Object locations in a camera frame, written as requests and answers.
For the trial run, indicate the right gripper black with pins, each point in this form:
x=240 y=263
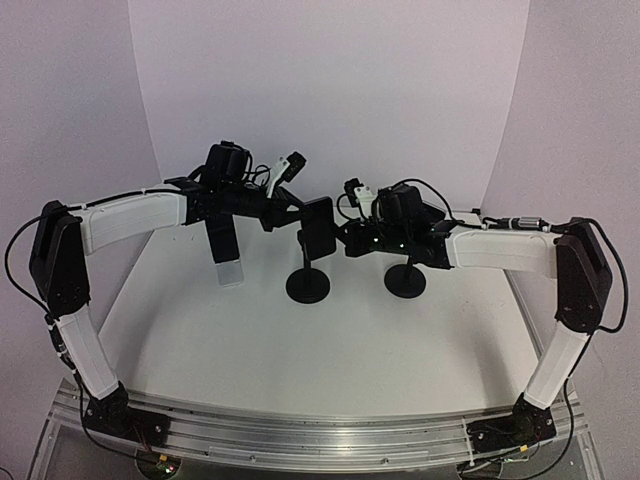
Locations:
x=358 y=243

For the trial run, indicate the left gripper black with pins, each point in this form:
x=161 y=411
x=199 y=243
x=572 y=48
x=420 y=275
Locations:
x=276 y=215

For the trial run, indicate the black phone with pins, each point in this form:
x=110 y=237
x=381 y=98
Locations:
x=317 y=225
x=430 y=215
x=222 y=239

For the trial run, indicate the black phone stand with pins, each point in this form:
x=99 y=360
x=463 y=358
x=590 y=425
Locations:
x=405 y=281
x=307 y=285

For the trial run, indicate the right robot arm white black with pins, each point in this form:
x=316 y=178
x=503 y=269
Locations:
x=575 y=256

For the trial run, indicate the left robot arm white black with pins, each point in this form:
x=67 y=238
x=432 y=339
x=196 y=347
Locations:
x=68 y=235

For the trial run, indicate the clear acrylic phone stand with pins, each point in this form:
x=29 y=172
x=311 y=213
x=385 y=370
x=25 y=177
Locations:
x=229 y=273

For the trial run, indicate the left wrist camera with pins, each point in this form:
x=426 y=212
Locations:
x=285 y=170

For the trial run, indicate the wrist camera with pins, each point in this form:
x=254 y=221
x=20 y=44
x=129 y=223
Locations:
x=360 y=196
x=285 y=170

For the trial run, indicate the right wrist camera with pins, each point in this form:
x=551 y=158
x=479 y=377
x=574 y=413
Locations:
x=360 y=196

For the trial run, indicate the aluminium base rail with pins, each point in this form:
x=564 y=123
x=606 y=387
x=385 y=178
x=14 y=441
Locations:
x=187 y=440

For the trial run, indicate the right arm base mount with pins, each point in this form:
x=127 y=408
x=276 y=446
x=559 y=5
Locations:
x=529 y=422

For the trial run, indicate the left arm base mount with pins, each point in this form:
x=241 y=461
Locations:
x=113 y=416

